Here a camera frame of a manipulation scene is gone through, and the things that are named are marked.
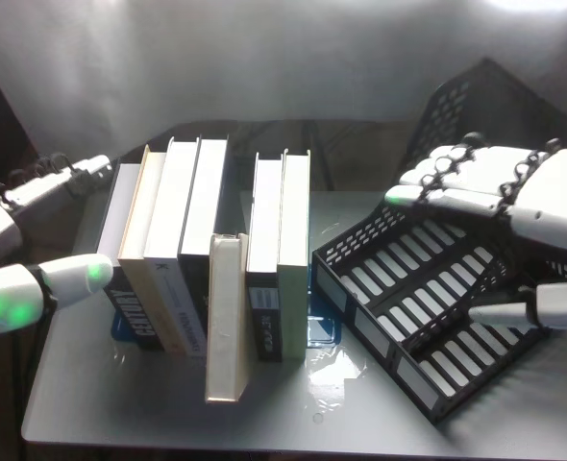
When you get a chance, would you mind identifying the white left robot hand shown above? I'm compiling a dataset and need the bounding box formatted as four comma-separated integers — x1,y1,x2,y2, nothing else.
0,152,115,337

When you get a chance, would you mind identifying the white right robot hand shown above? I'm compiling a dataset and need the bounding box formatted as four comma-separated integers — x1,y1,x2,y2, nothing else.
383,133,567,332

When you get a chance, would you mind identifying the beige book plain spine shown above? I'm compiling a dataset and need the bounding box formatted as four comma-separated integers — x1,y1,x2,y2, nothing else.
205,232,251,404

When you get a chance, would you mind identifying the black plastic file rack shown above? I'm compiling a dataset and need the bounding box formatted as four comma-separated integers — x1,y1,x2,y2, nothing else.
310,56,567,425

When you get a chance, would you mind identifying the black book CENTURY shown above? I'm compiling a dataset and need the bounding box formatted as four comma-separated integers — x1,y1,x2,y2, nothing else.
94,161,165,352

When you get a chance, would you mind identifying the cream book yellowish spine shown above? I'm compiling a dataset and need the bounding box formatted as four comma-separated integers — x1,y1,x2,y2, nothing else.
117,143,188,356

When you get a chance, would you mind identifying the white book K spine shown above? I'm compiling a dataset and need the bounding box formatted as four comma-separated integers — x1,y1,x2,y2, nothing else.
142,136,209,357

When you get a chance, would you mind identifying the black book LET IT BE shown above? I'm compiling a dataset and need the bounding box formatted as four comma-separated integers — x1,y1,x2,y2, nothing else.
177,134,231,337

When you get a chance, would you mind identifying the black book grey label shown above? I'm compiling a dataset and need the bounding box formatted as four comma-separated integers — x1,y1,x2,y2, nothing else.
245,152,284,363

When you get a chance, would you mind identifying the pale green book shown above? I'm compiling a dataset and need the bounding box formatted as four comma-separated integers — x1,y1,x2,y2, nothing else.
276,148,311,360

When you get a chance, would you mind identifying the white backdrop cloth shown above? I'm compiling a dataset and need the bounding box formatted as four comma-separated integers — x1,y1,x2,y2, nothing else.
0,0,567,164

